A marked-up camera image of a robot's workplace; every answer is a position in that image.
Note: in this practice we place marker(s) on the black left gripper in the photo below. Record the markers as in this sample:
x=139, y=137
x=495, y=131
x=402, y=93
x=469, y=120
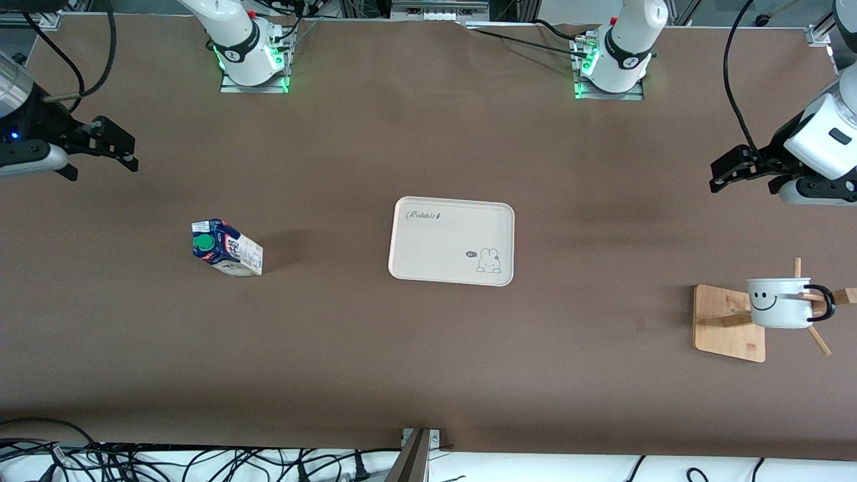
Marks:
x=771, y=155

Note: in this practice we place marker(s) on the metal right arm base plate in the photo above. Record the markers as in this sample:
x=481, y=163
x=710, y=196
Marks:
x=231, y=88

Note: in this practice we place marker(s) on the cream rabbit print tray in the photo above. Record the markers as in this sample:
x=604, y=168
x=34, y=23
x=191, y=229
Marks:
x=442, y=248

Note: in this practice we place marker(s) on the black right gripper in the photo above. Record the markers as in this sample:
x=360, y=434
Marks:
x=45, y=122

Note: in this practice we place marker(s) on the metal camera post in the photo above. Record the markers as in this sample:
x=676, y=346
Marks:
x=414, y=458

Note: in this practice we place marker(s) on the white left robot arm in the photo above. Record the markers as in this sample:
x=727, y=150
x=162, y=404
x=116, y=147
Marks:
x=626, y=40

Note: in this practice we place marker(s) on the white power strip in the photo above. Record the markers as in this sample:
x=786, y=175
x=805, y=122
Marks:
x=438, y=10

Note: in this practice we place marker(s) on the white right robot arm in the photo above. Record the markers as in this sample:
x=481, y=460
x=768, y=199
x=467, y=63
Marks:
x=231, y=30

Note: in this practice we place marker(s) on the white smiley mug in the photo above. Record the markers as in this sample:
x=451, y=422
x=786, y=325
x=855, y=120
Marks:
x=780, y=304

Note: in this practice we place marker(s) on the wooden mug stand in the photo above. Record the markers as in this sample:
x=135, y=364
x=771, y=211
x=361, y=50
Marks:
x=726, y=328

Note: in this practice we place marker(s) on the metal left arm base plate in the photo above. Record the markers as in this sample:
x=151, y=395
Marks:
x=633, y=96

